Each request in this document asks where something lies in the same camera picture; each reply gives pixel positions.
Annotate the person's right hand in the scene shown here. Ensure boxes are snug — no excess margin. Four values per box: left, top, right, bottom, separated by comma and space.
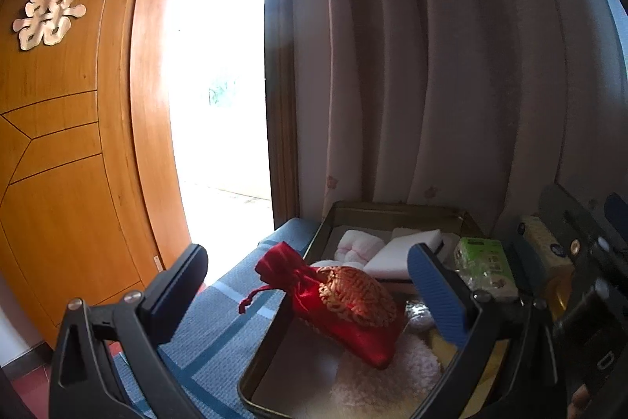
569, 386, 595, 419

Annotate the green tissue pack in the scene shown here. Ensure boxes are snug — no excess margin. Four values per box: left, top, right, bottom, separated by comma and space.
453, 237, 521, 303

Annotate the wooden door frame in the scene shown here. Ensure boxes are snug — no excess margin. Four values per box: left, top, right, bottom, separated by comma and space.
129, 0, 301, 254

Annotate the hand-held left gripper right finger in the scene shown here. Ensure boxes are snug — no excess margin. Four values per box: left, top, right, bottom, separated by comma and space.
407, 243, 570, 419

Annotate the pale floral curtain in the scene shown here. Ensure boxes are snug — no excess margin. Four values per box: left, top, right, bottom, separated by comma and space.
292, 0, 628, 244

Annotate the yellow patterned tissue box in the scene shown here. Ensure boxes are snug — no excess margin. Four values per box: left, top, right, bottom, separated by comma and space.
519, 215, 576, 276

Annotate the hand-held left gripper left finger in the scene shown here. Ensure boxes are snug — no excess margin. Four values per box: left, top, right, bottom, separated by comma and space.
49, 243, 210, 419

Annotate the red embroidered drawstring pouch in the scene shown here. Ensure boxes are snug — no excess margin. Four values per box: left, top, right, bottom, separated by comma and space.
239, 242, 409, 370

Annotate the gold metal tin box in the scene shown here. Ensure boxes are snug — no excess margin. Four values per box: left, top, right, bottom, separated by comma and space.
238, 200, 522, 419

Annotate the white paper-cut door decoration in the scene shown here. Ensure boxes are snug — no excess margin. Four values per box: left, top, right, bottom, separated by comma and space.
12, 0, 87, 52

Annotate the clear plastic bag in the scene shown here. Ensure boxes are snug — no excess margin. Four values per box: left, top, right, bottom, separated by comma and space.
406, 300, 436, 332

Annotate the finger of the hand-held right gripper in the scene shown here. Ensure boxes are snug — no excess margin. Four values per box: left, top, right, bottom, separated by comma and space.
604, 192, 628, 229
538, 182, 615, 269

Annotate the blue plaid bed sheet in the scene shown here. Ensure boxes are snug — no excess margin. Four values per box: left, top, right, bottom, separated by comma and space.
110, 218, 546, 419

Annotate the wooden door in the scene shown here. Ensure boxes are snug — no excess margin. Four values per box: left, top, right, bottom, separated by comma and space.
0, 0, 164, 347

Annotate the white sponge with black stripe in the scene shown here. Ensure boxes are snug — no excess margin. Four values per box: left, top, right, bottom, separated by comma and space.
363, 227, 445, 283

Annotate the white card liner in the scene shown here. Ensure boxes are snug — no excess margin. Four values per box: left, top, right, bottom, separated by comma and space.
252, 313, 345, 411

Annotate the pink and white towel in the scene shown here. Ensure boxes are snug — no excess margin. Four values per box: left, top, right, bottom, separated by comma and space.
336, 229, 387, 263

